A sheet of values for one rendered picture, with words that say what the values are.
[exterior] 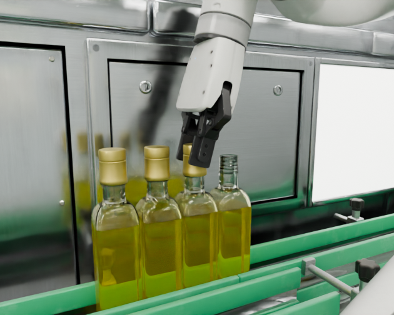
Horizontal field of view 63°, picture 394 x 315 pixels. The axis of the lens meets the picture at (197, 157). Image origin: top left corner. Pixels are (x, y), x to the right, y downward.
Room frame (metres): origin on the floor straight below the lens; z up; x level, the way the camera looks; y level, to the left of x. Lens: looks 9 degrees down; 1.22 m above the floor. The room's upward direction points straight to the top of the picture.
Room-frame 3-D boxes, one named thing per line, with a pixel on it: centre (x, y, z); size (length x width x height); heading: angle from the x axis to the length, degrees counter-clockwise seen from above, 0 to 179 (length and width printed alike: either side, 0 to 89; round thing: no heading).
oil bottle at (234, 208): (0.48, -0.05, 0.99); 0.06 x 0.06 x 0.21; 25
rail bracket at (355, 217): (0.70, -0.35, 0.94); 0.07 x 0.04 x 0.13; 26
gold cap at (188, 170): (0.45, 0.00, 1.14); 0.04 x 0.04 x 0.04
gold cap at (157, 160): (0.43, 0.05, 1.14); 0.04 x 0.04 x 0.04
